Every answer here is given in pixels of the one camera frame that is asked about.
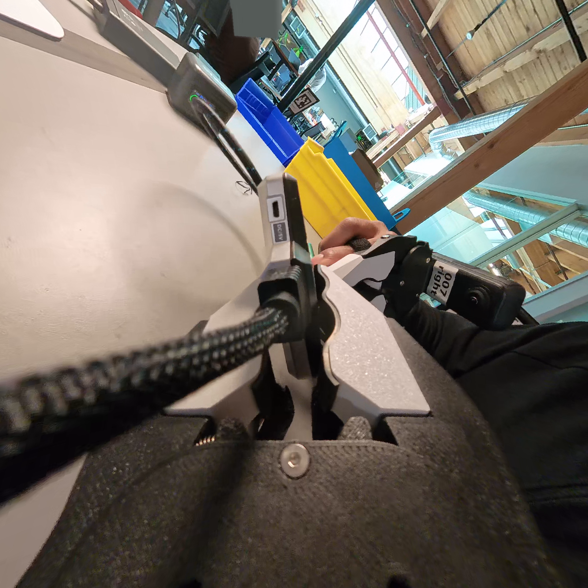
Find black flat power adapter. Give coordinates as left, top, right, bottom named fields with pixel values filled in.
left=94, top=0, right=181, bottom=70

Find person's right hand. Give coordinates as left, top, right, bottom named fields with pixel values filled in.
left=311, top=218, right=392, bottom=267

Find person's right forearm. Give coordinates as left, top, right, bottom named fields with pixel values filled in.
left=390, top=299, right=588, bottom=382

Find braided hdmi cable green plugs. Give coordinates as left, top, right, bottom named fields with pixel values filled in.
left=193, top=97, right=263, bottom=190

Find small black white marker sign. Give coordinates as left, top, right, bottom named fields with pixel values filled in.
left=288, top=89, right=319, bottom=116

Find large blue box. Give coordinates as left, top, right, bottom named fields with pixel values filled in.
left=323, top=137, right=399, bottom=231

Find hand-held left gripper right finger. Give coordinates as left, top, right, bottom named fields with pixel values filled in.
left=315, top=266, right=432, bottom=431

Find black hdmi switch with cable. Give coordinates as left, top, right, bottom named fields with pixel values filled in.
left=0, top=174, right=319, bottom=506

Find yellow plastic bin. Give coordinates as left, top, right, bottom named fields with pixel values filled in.
left=284, top=137, right=378, bottom=239

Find black metal pole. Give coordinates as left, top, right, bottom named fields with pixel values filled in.
left=277, top=0, right=376, bottom=101

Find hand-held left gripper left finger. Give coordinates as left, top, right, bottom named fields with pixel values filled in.
left=164, top=280, right=286, bottom=420

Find grey power bank with display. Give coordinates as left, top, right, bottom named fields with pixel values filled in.
left=167, top=52, right=238, bottom=124

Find blue plastic bin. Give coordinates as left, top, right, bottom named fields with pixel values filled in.
left=235, top=77, right=305, bottom=167

